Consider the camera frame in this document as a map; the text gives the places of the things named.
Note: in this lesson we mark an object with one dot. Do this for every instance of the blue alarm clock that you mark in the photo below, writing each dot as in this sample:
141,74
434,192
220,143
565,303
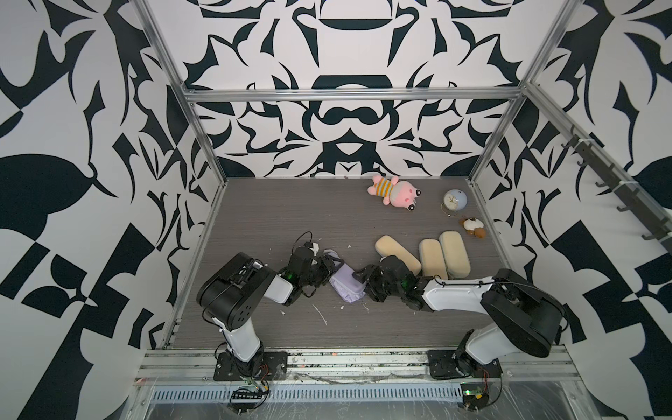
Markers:
454,201

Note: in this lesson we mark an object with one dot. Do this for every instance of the pink plush toy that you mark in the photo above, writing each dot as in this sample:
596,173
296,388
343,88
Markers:
395,192

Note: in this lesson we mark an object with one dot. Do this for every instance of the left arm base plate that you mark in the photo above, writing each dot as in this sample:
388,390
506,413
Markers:
267,366

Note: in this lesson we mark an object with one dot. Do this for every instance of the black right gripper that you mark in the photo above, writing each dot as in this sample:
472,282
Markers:
373,278

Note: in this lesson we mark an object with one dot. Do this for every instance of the brown white plush toy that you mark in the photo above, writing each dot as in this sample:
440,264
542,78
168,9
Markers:
474,227

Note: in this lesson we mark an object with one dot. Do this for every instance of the wall hook rack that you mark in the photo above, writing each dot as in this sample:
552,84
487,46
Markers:
614,179

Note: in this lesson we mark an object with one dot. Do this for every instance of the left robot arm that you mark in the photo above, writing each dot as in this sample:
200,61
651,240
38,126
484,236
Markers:
229,298

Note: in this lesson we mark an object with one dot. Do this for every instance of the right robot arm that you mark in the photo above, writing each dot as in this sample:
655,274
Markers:
525,319

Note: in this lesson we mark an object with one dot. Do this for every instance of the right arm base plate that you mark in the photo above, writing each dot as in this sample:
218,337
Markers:
457,364

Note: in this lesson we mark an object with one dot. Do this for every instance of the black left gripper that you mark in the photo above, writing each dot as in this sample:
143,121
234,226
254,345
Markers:
322,267

